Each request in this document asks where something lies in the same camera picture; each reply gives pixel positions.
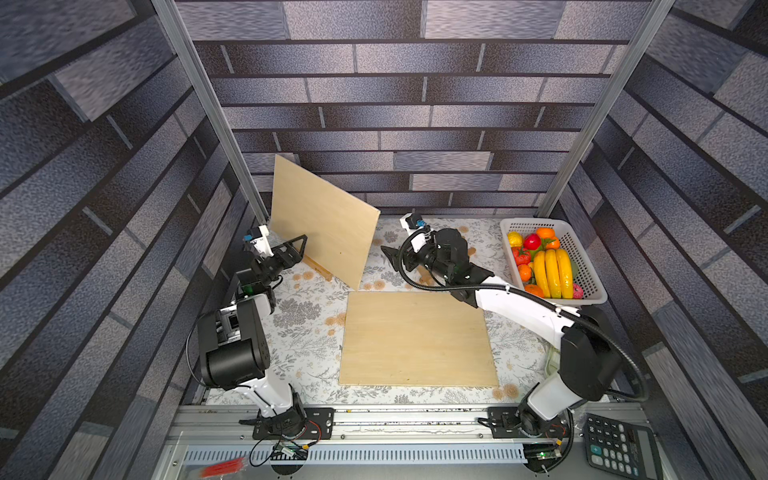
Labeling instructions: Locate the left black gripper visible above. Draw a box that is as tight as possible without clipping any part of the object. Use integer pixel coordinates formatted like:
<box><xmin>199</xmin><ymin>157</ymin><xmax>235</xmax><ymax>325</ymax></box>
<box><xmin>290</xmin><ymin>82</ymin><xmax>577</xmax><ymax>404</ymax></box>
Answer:
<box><xmin>259</xmin><ymin>237</ymin><xmax>308</xmax><ymax>290</ymax></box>

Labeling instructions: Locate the small wooden easel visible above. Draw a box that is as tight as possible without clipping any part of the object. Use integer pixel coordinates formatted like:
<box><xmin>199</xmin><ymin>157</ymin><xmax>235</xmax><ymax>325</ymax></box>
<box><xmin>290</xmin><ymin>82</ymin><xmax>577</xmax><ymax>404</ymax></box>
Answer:
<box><xmin>303</xmin><ymin>257</ymin><xmax>333</xmax><ymax>281</ymax></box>
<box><xmin>416</xmin><ymin>265</ymin><xmax>436</xmax><ymax>286</ymax></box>

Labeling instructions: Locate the plywood board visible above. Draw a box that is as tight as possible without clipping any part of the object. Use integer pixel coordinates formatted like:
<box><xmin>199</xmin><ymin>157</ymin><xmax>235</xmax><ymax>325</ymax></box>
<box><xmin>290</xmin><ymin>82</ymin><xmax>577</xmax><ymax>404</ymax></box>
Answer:
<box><xmin>269</xmin><ymin>155</ymin><xmax>380</xmax><ymax>290</ymax></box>
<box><xmin>339</xmin><ymin>291</ymin><xmax>498</xmax><ymax>388</ymax></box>

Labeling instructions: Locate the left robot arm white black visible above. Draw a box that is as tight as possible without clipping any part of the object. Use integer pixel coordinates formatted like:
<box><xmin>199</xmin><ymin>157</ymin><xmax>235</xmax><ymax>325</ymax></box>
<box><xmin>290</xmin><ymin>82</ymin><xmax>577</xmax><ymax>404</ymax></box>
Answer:
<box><xmin>198</xmin><ymin>226</ymin><xmax>307</xmax><ymax>438</ymax></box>

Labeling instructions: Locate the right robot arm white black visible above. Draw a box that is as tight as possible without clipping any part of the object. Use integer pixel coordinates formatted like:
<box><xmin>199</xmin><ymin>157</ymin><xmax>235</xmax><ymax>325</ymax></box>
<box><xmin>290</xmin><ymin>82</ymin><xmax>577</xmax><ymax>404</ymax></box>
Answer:
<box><xmin>381</xmin><ymin>227</ymin><xmax>623</xmax><ymax>437</ymax></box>

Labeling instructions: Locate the yellow toy lemon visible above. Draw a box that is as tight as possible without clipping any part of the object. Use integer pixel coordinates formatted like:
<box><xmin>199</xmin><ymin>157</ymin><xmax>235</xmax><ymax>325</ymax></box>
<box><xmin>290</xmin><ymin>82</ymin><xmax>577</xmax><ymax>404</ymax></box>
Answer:
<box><xmin>507</xmin><ymin>231</ymin><xmax>523</xmax><ymax>248</ymax></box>

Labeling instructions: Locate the small orange toy fruit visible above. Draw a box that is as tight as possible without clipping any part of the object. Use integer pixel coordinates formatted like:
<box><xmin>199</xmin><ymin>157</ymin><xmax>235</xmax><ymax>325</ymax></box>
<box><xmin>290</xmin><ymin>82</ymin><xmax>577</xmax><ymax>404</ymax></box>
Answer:
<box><xmin>518</xmin><ymin>264</ymin><xmax>533</xmax><ymax>283</ymax></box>

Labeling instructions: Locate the red toy apple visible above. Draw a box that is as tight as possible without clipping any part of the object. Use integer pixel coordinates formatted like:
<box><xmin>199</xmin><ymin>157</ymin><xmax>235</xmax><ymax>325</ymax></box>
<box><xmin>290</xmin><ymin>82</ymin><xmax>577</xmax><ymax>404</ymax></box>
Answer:
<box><xmin>523</xmin><ymin>233</ymin><xmax>542</xmax><ymax>251</ymax></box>

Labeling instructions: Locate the orange toy fruit top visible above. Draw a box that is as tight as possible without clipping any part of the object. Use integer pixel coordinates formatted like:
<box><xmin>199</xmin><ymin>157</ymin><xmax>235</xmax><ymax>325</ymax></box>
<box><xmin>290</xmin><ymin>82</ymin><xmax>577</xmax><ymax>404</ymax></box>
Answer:
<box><xmin>536</xmin><ymin>227</ymin><xmax>561</xmax><ymax>249</ymax></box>

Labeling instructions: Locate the yellow toy banana bunch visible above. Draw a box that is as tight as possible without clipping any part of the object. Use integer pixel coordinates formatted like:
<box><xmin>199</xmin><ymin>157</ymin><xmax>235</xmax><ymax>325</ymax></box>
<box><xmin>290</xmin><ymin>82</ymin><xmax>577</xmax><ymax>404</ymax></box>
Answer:
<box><xmin>533</xmin><ymin>249</ymin><xmax>575</xmax><ymax>300</ymax></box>

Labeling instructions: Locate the white plastic basket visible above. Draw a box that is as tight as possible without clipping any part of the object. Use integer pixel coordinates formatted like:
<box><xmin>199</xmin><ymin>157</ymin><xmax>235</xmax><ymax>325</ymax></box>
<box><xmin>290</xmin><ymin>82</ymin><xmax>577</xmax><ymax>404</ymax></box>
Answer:
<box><xmin>500</xmin><ymin>218</ymin><xmax>608</xmax><ymax>308</ymax></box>

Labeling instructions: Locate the red object bottom left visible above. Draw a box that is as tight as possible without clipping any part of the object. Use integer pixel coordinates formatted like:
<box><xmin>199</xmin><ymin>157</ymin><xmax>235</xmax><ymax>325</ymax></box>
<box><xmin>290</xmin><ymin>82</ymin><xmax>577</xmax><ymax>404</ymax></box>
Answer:
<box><xmin>199</xmin><ymin>457</ymin><xmax>245</xmax><ymax>479</ymax></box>

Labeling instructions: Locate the black calculator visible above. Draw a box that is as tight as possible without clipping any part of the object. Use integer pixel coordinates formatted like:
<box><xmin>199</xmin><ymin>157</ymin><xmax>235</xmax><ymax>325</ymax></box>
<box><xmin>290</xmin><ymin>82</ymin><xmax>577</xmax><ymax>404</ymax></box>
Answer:
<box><xmin>584</xmin><ymin>413</ymin><xmax>664</xmax><ymax>480</ymax></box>

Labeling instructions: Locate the black corrugated cable right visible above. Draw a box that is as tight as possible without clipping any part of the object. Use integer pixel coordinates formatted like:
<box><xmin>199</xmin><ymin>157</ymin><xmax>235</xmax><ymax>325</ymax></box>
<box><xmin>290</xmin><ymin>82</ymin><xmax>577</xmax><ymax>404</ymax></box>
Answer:
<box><xmin>395</xmin><ymin>227</ymin><xmax>650</xmax><ymax>403</ymax></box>

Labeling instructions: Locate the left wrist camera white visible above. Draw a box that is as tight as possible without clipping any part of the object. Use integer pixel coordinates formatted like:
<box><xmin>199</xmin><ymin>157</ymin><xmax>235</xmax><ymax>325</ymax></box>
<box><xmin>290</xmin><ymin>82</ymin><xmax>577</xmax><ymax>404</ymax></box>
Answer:
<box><xmin>243</xmin><ymin>224</ymin><xmax>273</xmax><ymax>259</ymax></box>

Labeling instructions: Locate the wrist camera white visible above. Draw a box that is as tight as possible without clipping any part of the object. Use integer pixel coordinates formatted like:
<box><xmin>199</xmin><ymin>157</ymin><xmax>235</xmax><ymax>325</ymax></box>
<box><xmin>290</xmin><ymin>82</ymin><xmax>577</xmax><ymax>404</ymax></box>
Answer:
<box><xmin>243</xmin><ymin>224</ymin><xmax>273</xmax><ymax>259</ymax></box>
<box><xmin>399</xmin><ymin>212</ymin><xmax>429</xmax><ymax>235</ymax></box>

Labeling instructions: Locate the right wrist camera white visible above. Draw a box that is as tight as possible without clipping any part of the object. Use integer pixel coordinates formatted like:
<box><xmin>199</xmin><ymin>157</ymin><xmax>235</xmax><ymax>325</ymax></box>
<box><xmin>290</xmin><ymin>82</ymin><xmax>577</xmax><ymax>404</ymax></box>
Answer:
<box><xmin>399</xmin><ymin>212</ymin><xmax>429</xmax><ymax>235</ymax></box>

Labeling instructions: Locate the aluminium rail base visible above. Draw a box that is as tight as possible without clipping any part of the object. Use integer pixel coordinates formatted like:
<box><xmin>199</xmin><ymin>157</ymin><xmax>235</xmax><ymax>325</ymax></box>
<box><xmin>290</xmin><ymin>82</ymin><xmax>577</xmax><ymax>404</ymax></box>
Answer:
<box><xmin>152</xmin><ymin>403</ymin><xmax>679</xmax><ymax>480</ymax></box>

